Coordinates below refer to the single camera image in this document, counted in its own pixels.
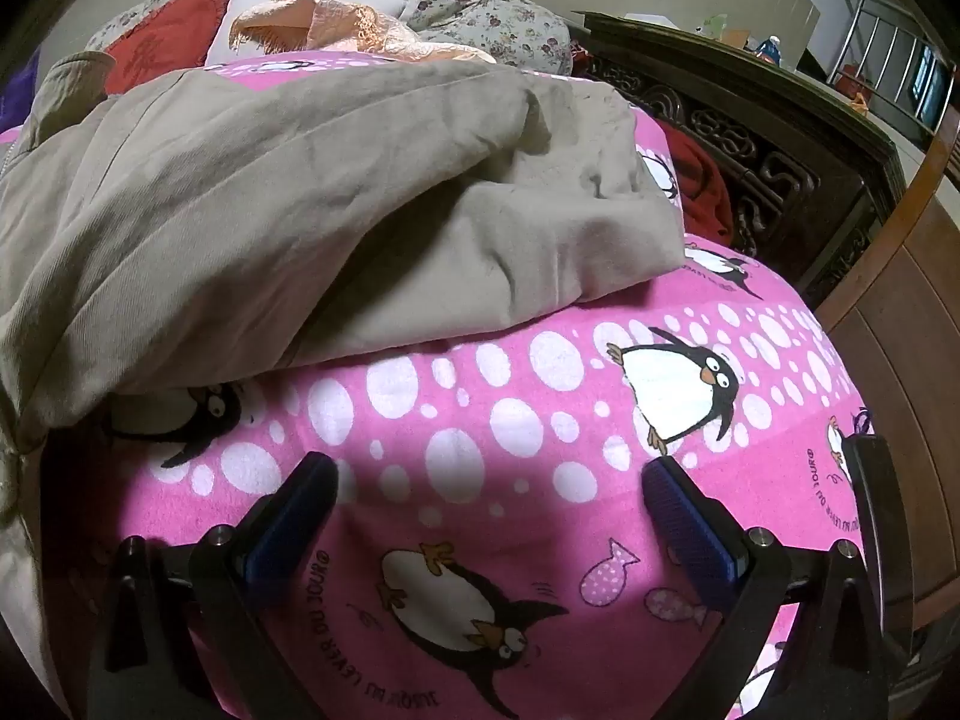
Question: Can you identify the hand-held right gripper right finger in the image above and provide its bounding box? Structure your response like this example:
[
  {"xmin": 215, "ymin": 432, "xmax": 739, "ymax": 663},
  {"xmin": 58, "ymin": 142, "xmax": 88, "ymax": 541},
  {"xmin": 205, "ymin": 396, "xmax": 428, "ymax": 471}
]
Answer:
[{"xmin": 643, "ymin": 457, "xmax": 912, "ymax": 720}]

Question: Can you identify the khaki zip jacket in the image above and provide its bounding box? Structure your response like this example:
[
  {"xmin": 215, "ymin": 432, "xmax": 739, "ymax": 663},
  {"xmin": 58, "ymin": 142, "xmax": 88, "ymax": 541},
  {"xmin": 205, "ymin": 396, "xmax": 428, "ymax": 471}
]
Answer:
[{"xmin": 0, "ymin": 51, "xmax": 685, "ymax": 698}]

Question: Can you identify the brown wooden board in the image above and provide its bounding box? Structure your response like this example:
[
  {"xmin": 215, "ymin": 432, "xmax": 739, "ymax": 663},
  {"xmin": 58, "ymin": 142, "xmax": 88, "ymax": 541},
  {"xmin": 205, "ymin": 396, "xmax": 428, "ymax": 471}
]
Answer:
[{"xmin": 814, "ymin": 105, "xmax": 960, "ymax": 616}]

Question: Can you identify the red embroidered pillow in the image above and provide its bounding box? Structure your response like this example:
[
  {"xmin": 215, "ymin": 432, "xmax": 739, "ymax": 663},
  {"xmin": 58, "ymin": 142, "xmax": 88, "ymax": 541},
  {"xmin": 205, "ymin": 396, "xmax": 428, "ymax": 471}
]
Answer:
[{"xmin": 105, "ymin": 0, "xmax": 237, "ymax": 95}]

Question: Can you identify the dark carved wooden headboard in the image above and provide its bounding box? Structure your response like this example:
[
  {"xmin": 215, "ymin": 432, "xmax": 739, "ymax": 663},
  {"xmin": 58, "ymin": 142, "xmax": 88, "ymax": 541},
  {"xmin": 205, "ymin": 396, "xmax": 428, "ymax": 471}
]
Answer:
[{"xmin": 570, "ymin": 11, "xmax": 908, "ymax": 301}]

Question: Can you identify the pink penguin bed sheet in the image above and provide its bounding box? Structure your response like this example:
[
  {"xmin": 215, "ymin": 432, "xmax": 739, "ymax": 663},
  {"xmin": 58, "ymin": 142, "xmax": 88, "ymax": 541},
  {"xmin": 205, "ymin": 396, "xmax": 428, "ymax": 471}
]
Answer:
[{"xmin": 0, "ymin": 45, "xmax": 878, "ymax": 720}]

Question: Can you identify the peach satin scarf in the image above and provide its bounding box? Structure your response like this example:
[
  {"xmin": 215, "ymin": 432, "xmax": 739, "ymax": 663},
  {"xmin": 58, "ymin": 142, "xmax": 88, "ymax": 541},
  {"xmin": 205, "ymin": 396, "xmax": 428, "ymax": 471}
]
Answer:
[{"xmin": 225, "ymin": 0, "xmax": 500, "ymax": 65}]

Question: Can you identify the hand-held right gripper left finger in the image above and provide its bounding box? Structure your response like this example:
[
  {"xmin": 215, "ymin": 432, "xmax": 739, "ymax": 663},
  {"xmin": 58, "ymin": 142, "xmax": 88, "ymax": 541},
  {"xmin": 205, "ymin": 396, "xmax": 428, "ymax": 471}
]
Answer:
[{"xmin": 86, "ymin": 454, "xmax": 340, "ymax": 720}]

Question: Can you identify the dark red cloth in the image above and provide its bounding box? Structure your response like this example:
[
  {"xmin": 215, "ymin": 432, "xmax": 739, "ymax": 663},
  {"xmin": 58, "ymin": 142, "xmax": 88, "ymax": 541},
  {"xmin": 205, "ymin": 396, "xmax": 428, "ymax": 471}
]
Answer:
[{"xmin": 660, "ymin": 124, "xmax": 736, "ymax": 245}]

